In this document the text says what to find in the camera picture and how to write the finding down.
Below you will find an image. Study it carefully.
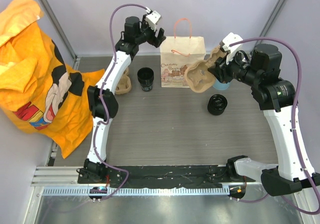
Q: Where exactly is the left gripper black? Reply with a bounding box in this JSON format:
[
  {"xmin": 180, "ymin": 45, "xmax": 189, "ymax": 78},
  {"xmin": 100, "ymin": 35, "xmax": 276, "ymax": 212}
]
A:
[{"xmin": 135, "ymin": 16, "xmax": 167, "ymax": 48}]

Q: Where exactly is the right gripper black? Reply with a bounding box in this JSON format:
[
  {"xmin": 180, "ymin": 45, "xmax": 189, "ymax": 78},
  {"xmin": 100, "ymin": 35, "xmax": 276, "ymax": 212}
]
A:
[{"xmin": 209, "ymin": 48, "xmax": 262, "ymax": 87}]

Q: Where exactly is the paper bag with orange handles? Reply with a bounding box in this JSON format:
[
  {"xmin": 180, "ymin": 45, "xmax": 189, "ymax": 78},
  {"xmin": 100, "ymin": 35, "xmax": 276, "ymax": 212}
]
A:
[{"xmin": 159, "ymin": 18, "xmax": 206, "ymax": 88}]

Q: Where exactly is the brown pulp cup carrier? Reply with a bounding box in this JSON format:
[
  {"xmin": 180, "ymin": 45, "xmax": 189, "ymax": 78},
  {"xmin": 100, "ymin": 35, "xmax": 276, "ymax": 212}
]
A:
[
  {"xmin": 115, "ymin": 67, "xmax": 132, "ymax": 95},
  {"xmin": 184, "ymin": 46, "xmax": 226, "ymax": 93}
]

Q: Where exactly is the black coffee cup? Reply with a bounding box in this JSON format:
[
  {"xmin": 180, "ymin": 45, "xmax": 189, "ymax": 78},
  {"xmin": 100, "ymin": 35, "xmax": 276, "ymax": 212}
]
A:
[{"xmin": 137, "ymin": 67, "xmax": 154, "ymax": 92}]

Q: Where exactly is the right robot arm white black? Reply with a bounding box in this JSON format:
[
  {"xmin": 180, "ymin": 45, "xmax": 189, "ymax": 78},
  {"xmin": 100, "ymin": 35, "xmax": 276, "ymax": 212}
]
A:
[{"xmin": 208, "ymin": 43, "xmax": 320, "ymax": 196}]

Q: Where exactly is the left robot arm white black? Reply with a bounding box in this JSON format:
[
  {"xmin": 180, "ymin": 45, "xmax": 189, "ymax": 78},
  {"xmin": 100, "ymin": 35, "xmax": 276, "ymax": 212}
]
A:
[{"xmin": 77, "ymin": 13, "xmax": 165, "ymax": 184}]

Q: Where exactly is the light blue straw tin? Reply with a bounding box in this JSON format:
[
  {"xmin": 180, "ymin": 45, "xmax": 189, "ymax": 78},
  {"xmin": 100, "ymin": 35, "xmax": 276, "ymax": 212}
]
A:
[{"xmin": 212, "ymin": 80, "xmax": 230, "ymax": 91}]

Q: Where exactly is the black cup with lid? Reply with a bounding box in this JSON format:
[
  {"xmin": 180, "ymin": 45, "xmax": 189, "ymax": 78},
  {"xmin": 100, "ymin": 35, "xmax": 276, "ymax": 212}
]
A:
[{"xmin": 207, "ymin": 94, "xmax": 228, "ymax": 116}]

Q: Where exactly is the orange cartoon cloth bag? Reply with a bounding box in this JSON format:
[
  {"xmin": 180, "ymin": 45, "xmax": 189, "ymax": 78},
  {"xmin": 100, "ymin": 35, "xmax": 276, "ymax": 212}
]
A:
[{"xmin": 0, "ymin": 0, "xmax": 104, "ymax": 158}]

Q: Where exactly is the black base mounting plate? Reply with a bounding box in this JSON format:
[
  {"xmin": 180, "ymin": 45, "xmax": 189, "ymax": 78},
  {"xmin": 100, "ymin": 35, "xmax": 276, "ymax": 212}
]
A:
[{"xmin": 77, "ymin": 165, "xmax": 254, "ymax": 189}]

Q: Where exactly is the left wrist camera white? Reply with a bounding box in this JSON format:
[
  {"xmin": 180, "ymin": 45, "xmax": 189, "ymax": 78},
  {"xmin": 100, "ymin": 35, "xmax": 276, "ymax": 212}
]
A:
[{"xmin": 145, "ymin": 11, "xmax": 162, "ymax": 32}]

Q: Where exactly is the slotted cable duct rail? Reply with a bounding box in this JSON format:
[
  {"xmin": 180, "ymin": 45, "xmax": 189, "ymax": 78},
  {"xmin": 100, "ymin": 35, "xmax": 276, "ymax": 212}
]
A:
[{"xmin": 42, "ymin": 185, "xmax": 230, "ymax": 196}]

